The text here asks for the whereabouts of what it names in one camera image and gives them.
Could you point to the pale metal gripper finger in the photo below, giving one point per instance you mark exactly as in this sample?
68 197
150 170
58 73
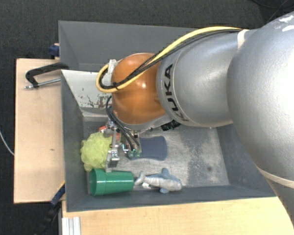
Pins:
110 125
113 157

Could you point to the small orange thing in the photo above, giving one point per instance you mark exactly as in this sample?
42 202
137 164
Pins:
102 129

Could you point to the yellow-green mesh sponge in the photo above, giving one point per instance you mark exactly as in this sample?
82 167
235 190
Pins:
94 152

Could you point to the green plastic cup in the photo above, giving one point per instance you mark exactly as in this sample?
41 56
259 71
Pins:
111 182

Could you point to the dark blue sponge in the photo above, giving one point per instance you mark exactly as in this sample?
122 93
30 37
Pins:
154 148

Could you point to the grey toy shark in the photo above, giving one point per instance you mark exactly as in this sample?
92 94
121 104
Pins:
161 182

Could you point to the pale wood board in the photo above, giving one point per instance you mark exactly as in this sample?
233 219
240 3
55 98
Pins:
39 131

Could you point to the grey metal bin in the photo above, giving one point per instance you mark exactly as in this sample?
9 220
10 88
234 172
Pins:
201 153

